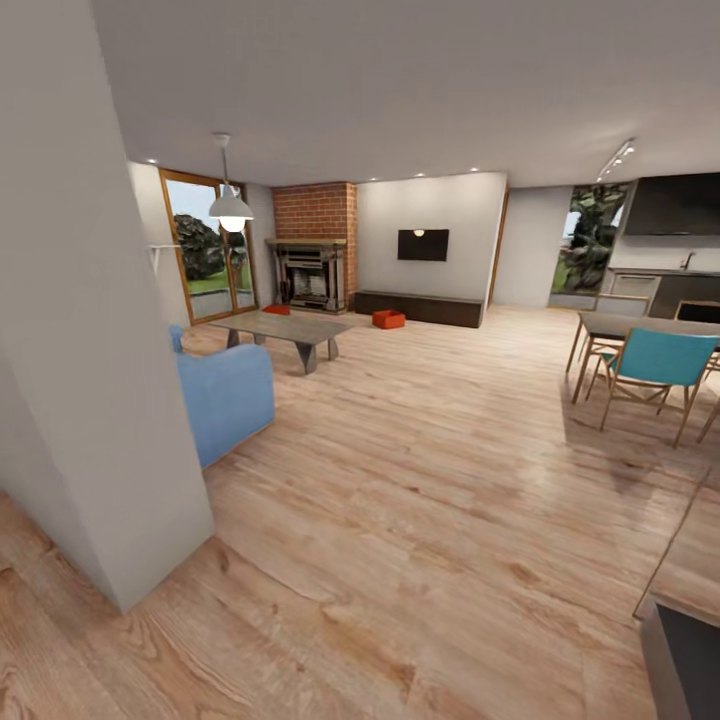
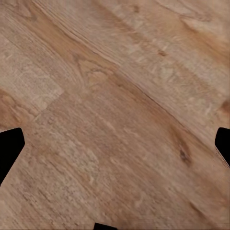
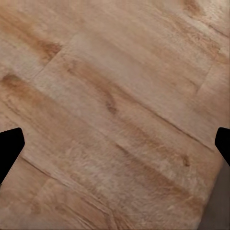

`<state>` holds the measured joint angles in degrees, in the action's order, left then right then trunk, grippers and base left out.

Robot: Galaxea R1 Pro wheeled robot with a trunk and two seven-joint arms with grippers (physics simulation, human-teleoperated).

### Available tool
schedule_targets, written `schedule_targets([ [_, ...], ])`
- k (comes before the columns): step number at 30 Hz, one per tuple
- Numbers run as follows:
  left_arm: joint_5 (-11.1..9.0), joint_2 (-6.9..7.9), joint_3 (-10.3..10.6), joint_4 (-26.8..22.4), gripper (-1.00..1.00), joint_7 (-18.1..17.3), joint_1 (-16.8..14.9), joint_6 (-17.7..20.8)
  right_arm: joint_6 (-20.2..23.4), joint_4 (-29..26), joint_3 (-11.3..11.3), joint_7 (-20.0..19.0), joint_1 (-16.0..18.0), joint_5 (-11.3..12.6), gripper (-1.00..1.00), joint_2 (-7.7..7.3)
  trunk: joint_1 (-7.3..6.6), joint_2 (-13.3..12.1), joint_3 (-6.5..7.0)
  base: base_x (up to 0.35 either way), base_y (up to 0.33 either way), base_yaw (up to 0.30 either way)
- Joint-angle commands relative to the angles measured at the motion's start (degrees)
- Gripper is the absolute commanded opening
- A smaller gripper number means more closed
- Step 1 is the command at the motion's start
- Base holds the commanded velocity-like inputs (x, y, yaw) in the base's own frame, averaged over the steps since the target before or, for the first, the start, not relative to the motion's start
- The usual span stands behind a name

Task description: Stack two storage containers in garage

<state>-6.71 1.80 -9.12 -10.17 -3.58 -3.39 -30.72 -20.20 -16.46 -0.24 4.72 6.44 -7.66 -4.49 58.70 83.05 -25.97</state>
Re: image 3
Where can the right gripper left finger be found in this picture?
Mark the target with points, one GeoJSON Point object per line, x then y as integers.
{"type": "Point", "coordinates": [11, 144]}

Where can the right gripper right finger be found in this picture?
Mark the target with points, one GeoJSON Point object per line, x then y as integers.
{"type": "Point", "coordinates": [222, 142]}

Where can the stairs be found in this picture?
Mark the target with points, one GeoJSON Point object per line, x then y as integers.
{"type": "Point", "coordinates": [217, 213]}

